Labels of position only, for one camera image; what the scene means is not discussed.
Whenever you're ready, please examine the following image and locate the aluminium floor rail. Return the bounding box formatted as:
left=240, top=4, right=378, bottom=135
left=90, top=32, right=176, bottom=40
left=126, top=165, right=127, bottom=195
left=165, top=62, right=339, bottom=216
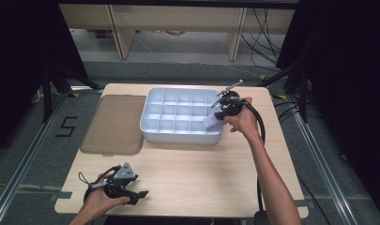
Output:
left=0, top=92, right=69, bottom=225
left=291, top=107, right=360, bottom=225

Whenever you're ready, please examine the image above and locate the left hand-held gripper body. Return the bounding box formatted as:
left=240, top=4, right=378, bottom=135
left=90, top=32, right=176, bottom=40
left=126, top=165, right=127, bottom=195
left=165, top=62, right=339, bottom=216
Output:
left=87, top=161, right=139, bottom=200

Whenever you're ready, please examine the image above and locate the person's left hand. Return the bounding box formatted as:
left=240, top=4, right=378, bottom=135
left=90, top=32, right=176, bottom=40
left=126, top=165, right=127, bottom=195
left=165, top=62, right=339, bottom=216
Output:
left=82, top=172, right=131, bottom=219

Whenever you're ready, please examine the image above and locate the translucent plastic lid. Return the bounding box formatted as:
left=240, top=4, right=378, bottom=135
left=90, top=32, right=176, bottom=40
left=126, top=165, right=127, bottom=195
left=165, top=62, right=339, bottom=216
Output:
left=80, top=94, right=147, bottom=157

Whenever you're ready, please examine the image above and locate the light wooden shelf unit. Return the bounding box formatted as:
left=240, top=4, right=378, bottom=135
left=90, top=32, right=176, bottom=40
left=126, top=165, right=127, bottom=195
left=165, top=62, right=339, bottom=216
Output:
left=58, top=3, right=296, bottom=62

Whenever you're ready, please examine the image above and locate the black metal stand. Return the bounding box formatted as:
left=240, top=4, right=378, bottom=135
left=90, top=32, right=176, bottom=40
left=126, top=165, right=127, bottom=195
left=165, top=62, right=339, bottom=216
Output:
left=40, top=60, right=105, bottom=124
left=255, top=60, right=312, bottom=124

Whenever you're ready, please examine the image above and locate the person's right hand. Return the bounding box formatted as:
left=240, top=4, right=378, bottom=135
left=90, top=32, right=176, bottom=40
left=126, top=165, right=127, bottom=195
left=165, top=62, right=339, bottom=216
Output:
left=223, top=96, right=263, bottom=143

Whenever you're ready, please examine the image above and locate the small white object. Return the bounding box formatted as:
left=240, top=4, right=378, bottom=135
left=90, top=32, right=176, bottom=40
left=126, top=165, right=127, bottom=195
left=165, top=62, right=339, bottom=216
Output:
left=203, top=105, right=225, bottom=129

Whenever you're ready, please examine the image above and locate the thick black gripper cable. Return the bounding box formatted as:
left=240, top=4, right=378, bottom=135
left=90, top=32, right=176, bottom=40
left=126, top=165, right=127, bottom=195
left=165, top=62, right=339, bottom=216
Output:
left=233, top=97, right=267, bottom=212

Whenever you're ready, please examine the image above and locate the bundle of black floor cables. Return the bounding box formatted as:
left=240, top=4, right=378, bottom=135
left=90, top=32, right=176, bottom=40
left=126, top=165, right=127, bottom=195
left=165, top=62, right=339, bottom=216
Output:
left=239, top=7, right=294, bottom=67

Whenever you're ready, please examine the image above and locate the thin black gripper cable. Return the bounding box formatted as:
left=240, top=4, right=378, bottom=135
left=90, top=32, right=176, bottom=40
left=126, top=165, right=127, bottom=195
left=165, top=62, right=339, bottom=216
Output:
left=77, top=165, right=122, bottom=203

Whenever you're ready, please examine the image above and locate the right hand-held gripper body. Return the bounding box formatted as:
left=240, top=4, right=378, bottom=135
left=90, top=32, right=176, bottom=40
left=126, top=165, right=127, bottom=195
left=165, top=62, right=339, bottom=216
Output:
left=215, top=79, right=245, bottom=119

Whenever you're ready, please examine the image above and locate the white compartment storage box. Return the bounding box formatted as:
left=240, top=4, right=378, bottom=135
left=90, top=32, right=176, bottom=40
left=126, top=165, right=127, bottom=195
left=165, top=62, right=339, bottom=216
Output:
left=139, top=86, right=227, bottom=145

